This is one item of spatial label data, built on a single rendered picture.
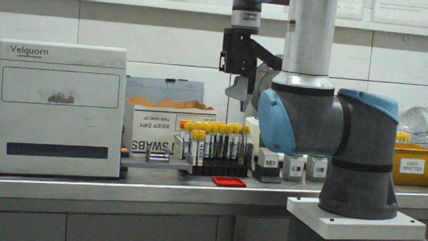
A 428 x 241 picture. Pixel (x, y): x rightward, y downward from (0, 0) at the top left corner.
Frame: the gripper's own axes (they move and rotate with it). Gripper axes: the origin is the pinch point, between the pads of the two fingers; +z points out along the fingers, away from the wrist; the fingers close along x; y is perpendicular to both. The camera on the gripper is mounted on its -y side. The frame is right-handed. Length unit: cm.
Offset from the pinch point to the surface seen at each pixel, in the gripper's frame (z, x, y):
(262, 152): 10.7, 6.7, -3.4
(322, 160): 11.9, 6.7, -20.0
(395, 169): 13.3, 8.4, -40.4
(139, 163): 13.7, 11.6, 28.0
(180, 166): 13.9, 11.7, 18.4
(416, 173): 14.0, 8.9, -46.7
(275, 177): 16.2, 10.2, -6.3
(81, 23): -19, -51, 42
